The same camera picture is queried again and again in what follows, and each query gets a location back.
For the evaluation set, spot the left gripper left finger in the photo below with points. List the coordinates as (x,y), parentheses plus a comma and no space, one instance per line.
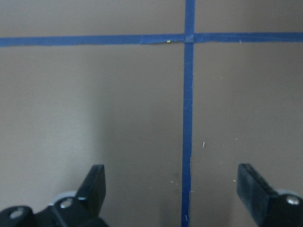
(79,210)

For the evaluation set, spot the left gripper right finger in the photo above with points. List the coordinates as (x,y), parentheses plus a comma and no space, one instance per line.
(268,207)

